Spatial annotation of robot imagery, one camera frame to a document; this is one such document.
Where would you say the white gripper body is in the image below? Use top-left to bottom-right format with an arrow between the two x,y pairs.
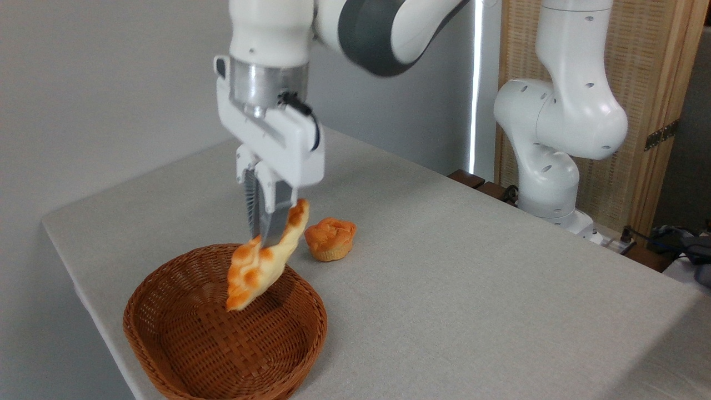
214,55 -> 326,187

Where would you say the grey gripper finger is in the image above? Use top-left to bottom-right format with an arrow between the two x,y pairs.
254,162 -> 299,250
236,144 -> 263,241

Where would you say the long braided bread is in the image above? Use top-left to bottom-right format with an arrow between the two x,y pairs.
226,199 -> 310,312

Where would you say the round muffin bread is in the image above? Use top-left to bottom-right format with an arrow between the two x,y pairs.
304,217 -> 357,262

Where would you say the brown wicker basket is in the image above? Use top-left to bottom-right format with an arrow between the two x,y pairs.
123,243 -> 328,400

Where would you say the dark brown wooden block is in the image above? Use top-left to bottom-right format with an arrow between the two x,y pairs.
448,169 -> 486,189
623,244 -> 674,273
477,182 -> 509,202

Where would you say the grey tablecloth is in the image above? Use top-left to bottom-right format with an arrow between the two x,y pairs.
42,127 -> 711,400

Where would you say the metal screen hinge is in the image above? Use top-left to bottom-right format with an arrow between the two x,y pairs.
644,119 -> 679,152

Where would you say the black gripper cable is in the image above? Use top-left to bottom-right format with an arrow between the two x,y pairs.
278,91 -> 322,152

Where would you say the black cable bundle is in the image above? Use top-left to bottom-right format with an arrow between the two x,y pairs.
621,222 -> 711,288

